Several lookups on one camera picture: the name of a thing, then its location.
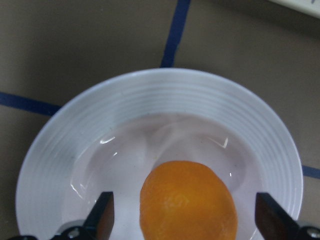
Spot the cream tray with bear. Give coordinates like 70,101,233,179
270,0,320,19

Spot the white round plate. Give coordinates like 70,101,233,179
16,68,303,240

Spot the orange fruit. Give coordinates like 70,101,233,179
139,160,238,240

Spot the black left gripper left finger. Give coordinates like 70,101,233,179
9,191,115,240

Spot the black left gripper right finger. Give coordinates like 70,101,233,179
254,192,320,240

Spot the brown paper table mat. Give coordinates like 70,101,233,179
0,0,320,196

